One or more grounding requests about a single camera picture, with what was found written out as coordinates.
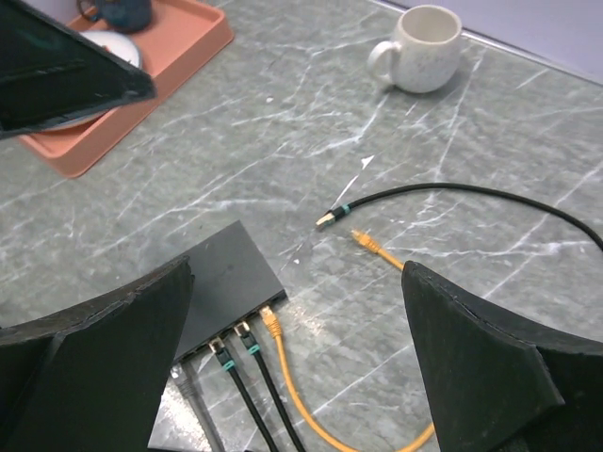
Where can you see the dark blue cup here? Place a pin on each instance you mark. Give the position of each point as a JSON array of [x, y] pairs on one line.
[[126, 16]]

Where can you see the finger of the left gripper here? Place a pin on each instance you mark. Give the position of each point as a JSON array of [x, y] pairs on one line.
[[51, 74]]

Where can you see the black network switch box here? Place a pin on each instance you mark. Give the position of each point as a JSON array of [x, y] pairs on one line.
[[232, 281]]

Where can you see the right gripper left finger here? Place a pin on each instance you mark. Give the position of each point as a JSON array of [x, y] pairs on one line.
[[91, 377]]

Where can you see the white ceramic mug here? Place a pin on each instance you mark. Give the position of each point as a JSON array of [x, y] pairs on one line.
[[423, 53]]

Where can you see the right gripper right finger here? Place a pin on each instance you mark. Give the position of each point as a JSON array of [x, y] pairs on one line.
[[497, 381]]

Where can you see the pink tray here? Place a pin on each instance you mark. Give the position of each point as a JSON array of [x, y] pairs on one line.
[[183, 37]]

